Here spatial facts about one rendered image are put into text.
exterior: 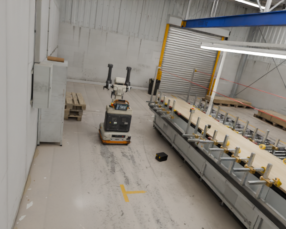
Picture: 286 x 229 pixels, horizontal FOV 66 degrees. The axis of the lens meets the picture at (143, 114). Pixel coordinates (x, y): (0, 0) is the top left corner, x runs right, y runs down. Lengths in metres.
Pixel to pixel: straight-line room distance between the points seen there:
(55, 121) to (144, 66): 7.39
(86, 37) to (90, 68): 1.36
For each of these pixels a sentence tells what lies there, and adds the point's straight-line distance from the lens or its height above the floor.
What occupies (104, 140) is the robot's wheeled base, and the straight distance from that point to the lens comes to 4.76.
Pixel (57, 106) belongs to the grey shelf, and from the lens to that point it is 4.37.
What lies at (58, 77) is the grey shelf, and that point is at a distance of 4.23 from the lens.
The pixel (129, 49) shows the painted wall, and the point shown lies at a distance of 10.87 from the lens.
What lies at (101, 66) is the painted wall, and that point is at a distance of 10.70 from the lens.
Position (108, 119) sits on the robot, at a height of 0.56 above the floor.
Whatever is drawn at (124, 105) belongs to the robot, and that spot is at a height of 0.91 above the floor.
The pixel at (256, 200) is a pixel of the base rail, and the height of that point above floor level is 0.70.
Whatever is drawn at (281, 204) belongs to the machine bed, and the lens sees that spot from 3.13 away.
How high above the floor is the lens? 2.14
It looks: 17 degrees down
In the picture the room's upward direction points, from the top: 11 degrees clockwise
